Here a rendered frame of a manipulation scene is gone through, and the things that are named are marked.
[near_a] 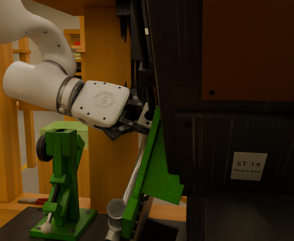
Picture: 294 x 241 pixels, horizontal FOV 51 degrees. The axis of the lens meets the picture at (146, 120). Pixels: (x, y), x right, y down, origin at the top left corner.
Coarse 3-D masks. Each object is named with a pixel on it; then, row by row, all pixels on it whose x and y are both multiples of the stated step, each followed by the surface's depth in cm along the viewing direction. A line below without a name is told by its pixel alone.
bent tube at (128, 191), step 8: (144, 112) 62; (144, 120) 61; (144, 136) 67; (144, 144) 69; (136, 160) 71; (136, 168) 69; (136, 176) 68; (128, 184) 68; (128, 192) 66; (128, 200) 65; (112, 232) 61; (120, 232) 61; (112, 240) 60
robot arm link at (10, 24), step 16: (0, 0) 51; (16, 0) 54; (0, 16) 52; (16, 16) 54; (32, 16) 58; (0, 32) 54; (16, 32) 55; (32, 32) 59; (48, 32) 63; (48, 48) 68; (64, 48) 68; (64, 64) 69
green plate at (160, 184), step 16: (160, 128) 51; (160, 144) 52; (144, 160) 52; (160, 160) 52; (144, 176) 53; (160, 176) 53; (176, 176) 52; (144, 192) 54; (160, 192) 53; (176, 192) 53
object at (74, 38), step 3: (72, 36) 1057; (75, 36) 1056; (78, 36) 1055; (72, 39) 1059; (75, 39) 1058; (78, 39) 1056; (72, 42) 1061; (72, 48) 1065; (75, 48) 1063; (78, 48) 1062; (72, 51) 1066; (75, 51) 1065
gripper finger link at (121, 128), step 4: (136, 120) 62; (136, 124) 62; (120, 128) 62; (124, 128) 62; (128, 128) 62; (132, 128) 62; (136, 128) 62; (140, 128) 62; (144, 128) 62; (124, 132) 63; (140, 132) 63; (144, 132) 62; (148, 132) 63
